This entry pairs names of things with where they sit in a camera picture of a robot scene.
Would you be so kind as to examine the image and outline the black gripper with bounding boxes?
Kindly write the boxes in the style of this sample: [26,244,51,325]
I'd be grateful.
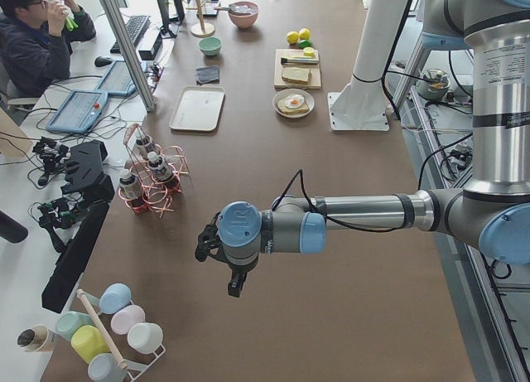
[195,212,248,297]

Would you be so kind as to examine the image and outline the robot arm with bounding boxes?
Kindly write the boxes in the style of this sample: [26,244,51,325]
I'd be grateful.
[195,0,529,297]

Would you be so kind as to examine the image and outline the cream rabbit tray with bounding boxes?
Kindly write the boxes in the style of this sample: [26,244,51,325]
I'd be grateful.
[169,85,225,133]

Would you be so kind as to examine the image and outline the white cup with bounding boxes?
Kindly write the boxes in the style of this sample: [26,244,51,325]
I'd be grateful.
[127,322,163,355]

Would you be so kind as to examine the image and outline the pink cup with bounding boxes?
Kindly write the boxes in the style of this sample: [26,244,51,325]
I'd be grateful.
[110,304,146,335]

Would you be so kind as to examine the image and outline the lower left bottle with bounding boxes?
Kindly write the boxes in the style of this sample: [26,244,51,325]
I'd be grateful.
[147,151,172,182]

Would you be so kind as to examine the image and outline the light blue cup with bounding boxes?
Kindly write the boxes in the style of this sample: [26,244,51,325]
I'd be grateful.
[99,283,132,314]

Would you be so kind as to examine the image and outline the lower right bottle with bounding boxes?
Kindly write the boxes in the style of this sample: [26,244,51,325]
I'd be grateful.
[119,168,142,201]

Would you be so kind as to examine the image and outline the white cup rack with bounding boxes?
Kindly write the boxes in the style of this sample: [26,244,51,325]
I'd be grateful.
[76,288,166,381]

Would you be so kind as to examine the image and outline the upper bottle in rack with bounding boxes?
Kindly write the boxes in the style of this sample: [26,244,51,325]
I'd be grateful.
[135,136,157,160]

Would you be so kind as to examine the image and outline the yellow cup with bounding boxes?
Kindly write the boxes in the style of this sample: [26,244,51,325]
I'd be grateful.
[70,325,109,364]

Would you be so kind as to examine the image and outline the grey blue cup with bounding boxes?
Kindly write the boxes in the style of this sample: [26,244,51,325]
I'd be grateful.
[88,353,127,382]

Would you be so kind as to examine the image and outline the mint green cup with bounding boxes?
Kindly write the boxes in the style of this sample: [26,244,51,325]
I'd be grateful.
[55,311,94,341]

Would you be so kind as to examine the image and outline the bread slice on plate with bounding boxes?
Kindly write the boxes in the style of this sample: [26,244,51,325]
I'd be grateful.
[277,94,309,115]

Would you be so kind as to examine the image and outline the white round plate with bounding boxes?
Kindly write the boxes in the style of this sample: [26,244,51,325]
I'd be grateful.
[272,89,315,118]

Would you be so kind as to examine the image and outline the fried egg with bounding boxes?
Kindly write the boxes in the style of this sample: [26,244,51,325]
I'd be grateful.
[283,94,305,109]

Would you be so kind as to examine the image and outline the grey folded cloth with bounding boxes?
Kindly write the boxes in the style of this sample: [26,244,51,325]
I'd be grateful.
[195,65,220,85]

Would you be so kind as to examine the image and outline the beige steel-lined cup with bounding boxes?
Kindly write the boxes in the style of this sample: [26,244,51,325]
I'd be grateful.
[17,325,56,352]

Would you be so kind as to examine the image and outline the wooden cutting board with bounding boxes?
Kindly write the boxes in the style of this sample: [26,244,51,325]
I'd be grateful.
[274,49,321,89]

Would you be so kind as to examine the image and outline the blue teach pendant near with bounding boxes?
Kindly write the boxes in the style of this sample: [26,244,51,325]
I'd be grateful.
[46,90,108,133]

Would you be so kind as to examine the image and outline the blue teach pendant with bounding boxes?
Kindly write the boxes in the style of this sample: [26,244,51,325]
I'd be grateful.
[94,60,136,98]
[46,90,108,133]

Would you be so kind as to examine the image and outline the blue teach pendant far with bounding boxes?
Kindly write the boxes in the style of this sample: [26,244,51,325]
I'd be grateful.
[94,60,136,98]

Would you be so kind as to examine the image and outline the green bowl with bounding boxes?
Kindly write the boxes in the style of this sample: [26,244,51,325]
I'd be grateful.
[198,36,223,57]

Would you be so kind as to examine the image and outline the yellow plastic knife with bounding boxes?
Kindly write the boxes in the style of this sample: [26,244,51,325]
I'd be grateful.
[288,56,318,61]

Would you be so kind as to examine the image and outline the wooden mug tree stand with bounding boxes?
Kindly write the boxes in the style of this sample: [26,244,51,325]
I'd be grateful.
[189,0,215,38]

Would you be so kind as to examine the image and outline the black computer mouse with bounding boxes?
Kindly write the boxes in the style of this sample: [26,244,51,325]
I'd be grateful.
[94,56,113,67]

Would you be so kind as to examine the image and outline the green lime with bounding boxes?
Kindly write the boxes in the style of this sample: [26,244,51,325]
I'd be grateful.
[297,39,313,49]

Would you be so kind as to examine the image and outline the upper yellow lemon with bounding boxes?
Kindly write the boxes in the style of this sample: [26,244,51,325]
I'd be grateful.
[286,31,299,45]

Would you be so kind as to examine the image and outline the yellow lemon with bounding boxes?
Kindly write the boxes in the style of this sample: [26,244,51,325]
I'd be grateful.
[298,27,311,40]
[286,31,299,45]

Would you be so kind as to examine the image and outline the lower yellow lemon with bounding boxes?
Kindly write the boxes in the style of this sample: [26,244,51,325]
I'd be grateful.
[298,27,311,40]

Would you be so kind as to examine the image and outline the pink bowl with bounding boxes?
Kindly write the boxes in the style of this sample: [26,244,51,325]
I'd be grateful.
[228,1,259,29]

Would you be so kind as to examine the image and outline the black keyboard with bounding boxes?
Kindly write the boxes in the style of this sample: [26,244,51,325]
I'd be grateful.
[125,15,151,47]

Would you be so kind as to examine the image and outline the seated person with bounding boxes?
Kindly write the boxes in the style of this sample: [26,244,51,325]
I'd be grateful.
[1,0,96,98]

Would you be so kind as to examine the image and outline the copper wire bottle rack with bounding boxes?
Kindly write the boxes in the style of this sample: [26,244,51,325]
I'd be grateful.
[118,123,190,216]

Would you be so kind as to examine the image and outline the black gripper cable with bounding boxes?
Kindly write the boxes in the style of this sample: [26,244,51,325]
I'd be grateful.
[271,169,409,234]

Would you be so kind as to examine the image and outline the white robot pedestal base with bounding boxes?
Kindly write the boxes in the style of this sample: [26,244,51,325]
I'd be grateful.
[328,0,412,132]

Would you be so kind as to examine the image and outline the aluminium frame post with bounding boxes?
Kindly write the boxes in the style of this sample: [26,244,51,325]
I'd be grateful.
[99,0,157,113]

